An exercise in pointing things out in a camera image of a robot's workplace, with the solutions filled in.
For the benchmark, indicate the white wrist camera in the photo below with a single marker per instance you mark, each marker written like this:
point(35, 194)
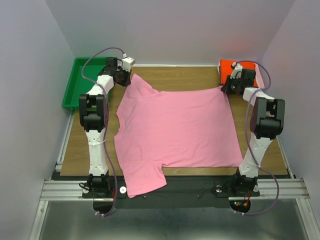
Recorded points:
point(236, 70)
point(127, 62)

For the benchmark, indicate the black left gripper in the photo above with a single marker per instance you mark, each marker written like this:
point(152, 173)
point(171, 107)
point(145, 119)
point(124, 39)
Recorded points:
point(127, 81)

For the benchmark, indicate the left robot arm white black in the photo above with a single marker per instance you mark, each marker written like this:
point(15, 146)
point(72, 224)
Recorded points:
point(94, 118)

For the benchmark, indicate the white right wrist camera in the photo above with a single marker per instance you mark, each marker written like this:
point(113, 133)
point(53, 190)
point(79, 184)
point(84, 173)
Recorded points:
point(236, 70)

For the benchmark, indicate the folded orange t shirt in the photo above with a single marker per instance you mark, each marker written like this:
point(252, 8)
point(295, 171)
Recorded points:
point(226, 65)

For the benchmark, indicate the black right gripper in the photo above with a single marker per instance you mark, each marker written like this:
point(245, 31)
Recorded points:
point(224, 89)

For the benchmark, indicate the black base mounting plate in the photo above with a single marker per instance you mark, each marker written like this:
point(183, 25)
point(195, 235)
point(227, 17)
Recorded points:
point(179, 192)

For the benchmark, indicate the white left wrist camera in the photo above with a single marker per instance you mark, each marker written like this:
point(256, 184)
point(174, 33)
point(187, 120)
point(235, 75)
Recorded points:
point(127, 62)

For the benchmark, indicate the green plastic tray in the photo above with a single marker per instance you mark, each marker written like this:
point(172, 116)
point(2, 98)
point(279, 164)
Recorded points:
point(77, 85)

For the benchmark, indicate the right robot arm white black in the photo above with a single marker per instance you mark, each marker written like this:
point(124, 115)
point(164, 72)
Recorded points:
point(265, 124)

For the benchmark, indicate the folded light pink t shirt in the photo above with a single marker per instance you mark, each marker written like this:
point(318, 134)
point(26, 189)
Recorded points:
point(258, 77)

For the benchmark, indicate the aluminium frame rail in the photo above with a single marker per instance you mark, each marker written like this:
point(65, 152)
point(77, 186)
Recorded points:
point(69, 190)

